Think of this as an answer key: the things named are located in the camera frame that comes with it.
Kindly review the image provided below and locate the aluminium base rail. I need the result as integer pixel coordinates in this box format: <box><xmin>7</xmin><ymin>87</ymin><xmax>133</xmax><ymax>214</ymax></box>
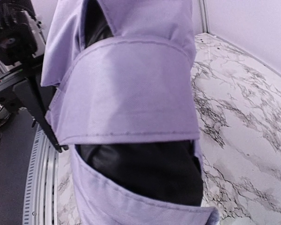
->
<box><xmin>22</xmin><ymin>126</ymin><xmax>58</xmax><ymax>225</ymax></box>

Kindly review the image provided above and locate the lilac folding umbrella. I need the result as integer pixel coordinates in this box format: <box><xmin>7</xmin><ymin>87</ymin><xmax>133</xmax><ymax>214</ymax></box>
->
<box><xmin>41</xmin><ymin>0</ymin><xmax>219</xmax><ymax>225</ymax></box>

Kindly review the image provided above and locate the left aluminium frame post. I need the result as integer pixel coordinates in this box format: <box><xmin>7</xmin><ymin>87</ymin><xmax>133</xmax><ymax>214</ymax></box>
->
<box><xmin>198</xmin><ymin>0</ymin><xmax>210</xmax><ymax>33</ymax></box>

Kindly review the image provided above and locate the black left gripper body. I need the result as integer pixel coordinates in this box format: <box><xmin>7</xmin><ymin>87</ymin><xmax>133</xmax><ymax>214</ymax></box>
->
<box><xmin>0</xmin><ymin>0</ymin><xmax>45</xmax><ymax>112</ymax></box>

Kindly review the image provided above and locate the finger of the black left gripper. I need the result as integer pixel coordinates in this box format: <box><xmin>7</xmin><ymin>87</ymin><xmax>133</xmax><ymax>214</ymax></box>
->
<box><xmin>11</xmin><ymin>55</ymin><xmax>68</xmax><ymax>154</ymax></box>

